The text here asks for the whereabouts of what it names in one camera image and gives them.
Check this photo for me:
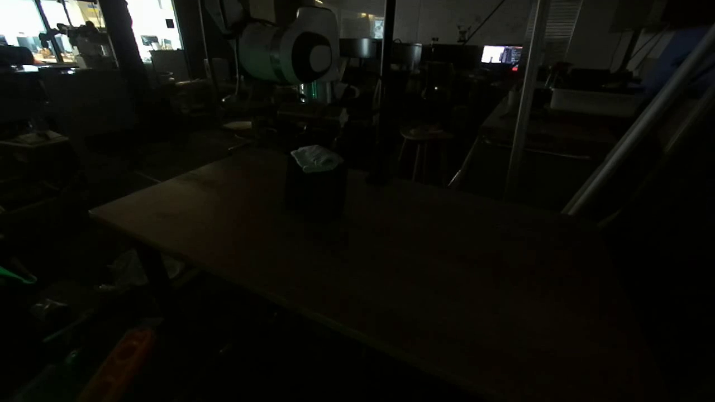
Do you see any orange tool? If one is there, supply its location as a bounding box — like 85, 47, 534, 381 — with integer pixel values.
76, 321, 161, 402

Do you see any round stool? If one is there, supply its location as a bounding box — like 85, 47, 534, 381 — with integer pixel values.
396, 124, 456, 186

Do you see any slanted silver metal bar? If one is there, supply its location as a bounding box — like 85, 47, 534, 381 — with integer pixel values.
560, 24, 715, 218

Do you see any thin black pole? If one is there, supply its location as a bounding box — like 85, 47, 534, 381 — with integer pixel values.
371, 0, 398, 187

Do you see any white metal pole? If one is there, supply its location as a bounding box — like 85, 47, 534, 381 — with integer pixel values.
503, 0, 551, 197

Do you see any grey towel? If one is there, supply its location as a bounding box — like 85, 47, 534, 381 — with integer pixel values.
287, 146, 343, 175

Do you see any lit computer monitor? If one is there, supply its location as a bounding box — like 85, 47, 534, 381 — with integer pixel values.
478, 42, 524, 67

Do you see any black box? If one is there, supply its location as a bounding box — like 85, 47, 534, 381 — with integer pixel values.
284, 147, 348, 224

